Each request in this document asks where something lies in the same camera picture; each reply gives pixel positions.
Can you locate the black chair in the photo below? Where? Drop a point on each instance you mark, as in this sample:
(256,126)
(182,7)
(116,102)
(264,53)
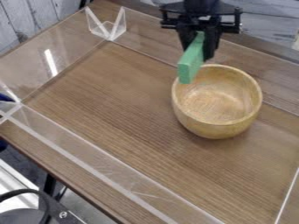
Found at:
(52,211)

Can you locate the clear acrylic corner bracket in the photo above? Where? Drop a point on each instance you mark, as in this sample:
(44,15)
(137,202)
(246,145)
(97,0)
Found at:
(107,30)

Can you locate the green rectangular block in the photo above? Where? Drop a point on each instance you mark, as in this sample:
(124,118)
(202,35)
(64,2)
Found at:
(191,60)

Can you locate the brown wooden bowl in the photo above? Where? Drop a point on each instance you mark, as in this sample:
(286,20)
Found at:
(219,104)

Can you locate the clear acrylic tray wall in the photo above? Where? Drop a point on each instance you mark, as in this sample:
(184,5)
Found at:
(92,119)

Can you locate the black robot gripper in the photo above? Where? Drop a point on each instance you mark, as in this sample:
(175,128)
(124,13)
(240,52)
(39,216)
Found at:
(192,15)

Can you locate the black table leg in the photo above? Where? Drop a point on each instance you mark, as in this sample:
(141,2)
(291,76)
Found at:
(49,185)

